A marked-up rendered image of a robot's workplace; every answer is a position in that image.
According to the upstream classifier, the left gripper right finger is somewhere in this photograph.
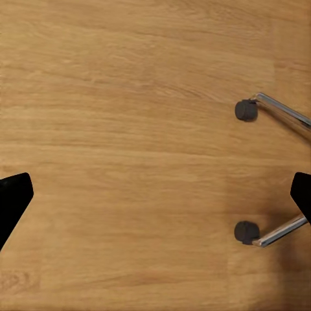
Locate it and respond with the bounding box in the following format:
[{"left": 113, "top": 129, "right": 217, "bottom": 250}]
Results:
[{"left": 290, "top": 172, "right": 311, "bottom": 225}]

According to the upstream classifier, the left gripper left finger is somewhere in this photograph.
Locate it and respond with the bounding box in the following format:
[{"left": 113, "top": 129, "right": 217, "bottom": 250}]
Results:
[{"left": 0, "top": 172, "right": 34, "bottom": 251}]

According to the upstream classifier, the swivel chair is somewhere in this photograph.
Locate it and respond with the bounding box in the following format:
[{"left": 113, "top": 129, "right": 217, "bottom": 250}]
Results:
[{"left": 235, "top": 93, "right": 311, "bottom": 248}]

